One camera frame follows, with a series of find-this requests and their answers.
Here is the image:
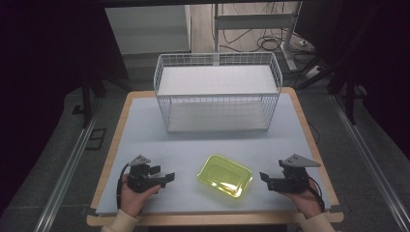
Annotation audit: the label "black floor cables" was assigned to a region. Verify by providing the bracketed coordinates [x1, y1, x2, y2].
[220, 28, 318, 66]

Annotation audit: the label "white metal stand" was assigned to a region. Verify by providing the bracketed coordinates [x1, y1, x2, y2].
[212, 2, 304, 73]

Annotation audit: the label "white cabinet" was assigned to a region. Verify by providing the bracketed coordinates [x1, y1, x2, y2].
[103, 4, 192, 56]

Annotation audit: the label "black floor plate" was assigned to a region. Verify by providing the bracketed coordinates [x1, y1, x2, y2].
[84, 128, 108, 152]

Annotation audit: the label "yellow-green plastic tray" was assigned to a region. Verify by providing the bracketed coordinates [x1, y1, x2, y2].
[196, 154, 254, 199]

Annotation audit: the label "aluminium floor rail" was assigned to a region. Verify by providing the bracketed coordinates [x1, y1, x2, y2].
[33, 98, 104, 232]
[331, 94, 410, 231]

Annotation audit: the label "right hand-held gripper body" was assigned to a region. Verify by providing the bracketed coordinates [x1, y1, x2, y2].
[270, 153, 322, 194]

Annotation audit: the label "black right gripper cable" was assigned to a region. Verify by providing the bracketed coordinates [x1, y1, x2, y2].
[307, 175, 327, 214]

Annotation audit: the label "person's left hand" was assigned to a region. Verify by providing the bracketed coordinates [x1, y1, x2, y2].
[119, 173, 161, 218]

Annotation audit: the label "person's right hand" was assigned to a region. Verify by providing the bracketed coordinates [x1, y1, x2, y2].
[282, 179, 324, 219]

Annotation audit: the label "white wire shelf rack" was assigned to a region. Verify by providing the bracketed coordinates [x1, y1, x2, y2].
[153, 51, 284, 134]

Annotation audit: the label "black stand leg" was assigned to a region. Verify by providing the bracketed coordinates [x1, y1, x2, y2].
[79, 72, 133, 130]
[294, 56, 360, 126]

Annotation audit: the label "white power strip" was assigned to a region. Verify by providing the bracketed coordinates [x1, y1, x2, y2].
[304, 65, 324, 80]

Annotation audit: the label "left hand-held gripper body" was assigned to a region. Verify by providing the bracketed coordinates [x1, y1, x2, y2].
[126, 155, 162, 194]

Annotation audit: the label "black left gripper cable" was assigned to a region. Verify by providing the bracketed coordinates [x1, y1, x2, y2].
[115, 162, 131, 211]

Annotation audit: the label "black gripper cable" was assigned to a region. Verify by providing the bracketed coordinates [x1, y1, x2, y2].
[307, 175, 327, 214]
[115, 162, 131, 211]

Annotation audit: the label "pale blue table mat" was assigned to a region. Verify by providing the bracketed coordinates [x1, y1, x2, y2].
[95, 92, 334, 216]

